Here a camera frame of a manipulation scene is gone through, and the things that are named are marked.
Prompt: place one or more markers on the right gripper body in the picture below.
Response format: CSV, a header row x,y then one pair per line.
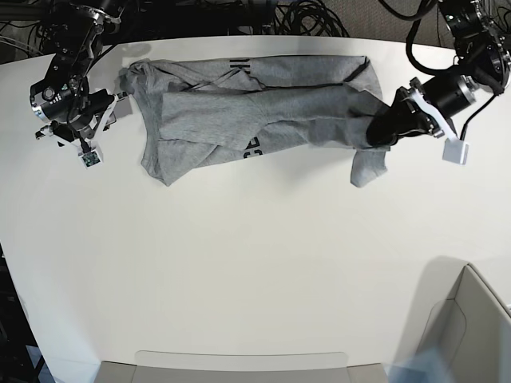
x,y
75,121

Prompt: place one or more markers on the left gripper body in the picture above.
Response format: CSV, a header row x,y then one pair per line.
x,y
430,107

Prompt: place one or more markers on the grey T-shirt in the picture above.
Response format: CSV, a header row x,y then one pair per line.
x,y
201,113

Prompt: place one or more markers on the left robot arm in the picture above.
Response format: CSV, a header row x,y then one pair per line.
x,y
479,46

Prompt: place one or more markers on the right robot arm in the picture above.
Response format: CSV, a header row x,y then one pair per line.
x,y
74,29

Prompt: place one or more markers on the grey bin at right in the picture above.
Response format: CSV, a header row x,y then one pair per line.
x,y
467,337

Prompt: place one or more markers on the grey tray at bottom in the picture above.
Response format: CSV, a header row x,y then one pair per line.
x,y
159,366

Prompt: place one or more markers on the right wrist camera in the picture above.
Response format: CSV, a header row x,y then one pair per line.
x,y
92,158

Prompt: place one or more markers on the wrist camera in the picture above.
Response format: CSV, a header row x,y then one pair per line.
x,y
455,151
92,158

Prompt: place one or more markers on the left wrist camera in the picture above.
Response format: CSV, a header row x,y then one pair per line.
x,y
455,151

